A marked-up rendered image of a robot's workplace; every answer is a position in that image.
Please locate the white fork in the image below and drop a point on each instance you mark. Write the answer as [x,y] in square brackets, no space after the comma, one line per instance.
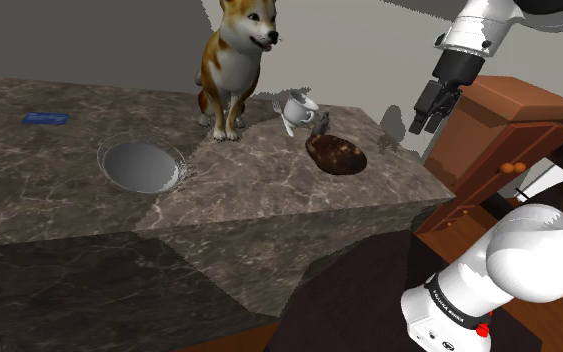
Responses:
[283,119]

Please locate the white cup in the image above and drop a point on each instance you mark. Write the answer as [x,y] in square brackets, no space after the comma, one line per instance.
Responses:
[299,111]

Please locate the small grey figure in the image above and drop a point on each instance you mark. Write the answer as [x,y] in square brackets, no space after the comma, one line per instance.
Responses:
[321,126]

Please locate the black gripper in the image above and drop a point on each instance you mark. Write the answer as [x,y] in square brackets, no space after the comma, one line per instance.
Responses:
[458,67]

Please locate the dark brown oval bread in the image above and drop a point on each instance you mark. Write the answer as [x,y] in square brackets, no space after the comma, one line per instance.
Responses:
[335,155]

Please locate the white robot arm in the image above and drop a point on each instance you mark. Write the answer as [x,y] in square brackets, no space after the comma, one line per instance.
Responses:
[529,258]

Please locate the dark robot stand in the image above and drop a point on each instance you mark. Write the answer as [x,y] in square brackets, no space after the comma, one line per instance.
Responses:
[359,292]

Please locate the brown wooden chest of drawers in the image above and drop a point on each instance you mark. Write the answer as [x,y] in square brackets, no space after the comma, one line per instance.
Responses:
[500,126]

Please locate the orange white dog figure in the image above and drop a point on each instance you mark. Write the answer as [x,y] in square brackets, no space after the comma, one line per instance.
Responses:
[232,63]

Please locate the blue card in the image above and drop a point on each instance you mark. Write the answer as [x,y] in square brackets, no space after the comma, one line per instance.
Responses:
[45,118]

